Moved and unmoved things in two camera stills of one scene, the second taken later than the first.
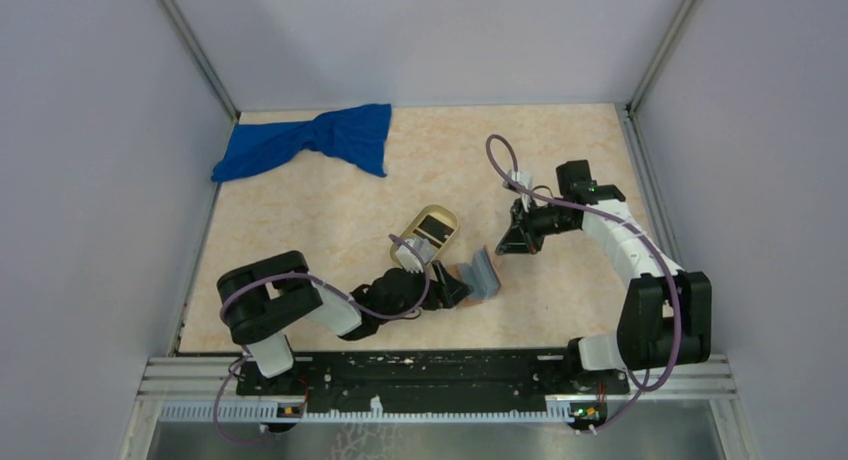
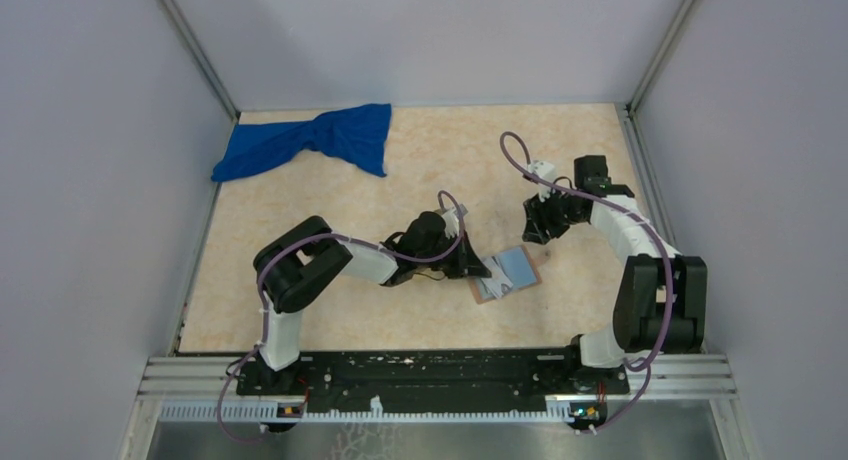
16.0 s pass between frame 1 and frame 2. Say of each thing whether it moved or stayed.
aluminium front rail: stayed
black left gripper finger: moved
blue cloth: stayed
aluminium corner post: stayed
